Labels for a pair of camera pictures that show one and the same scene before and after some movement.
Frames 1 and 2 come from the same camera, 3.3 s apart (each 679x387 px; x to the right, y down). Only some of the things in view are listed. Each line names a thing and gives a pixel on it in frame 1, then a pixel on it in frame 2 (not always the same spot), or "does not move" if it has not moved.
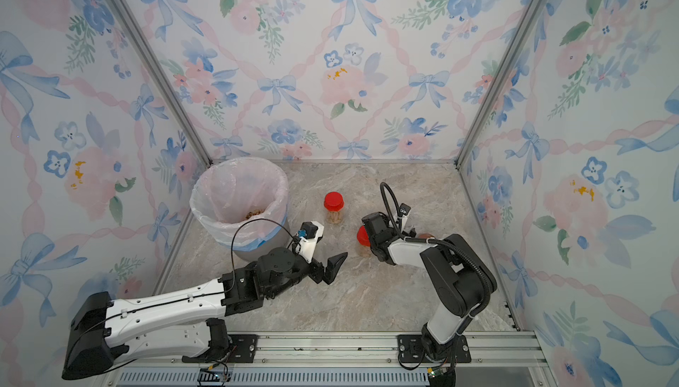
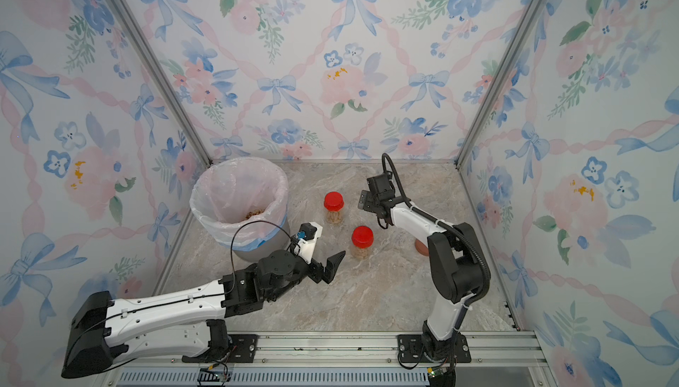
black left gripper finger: (309, 229) does not move
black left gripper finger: (333, 266) does not move
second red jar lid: (333, 201) does not move
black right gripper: (386, 219) → (367, 197)
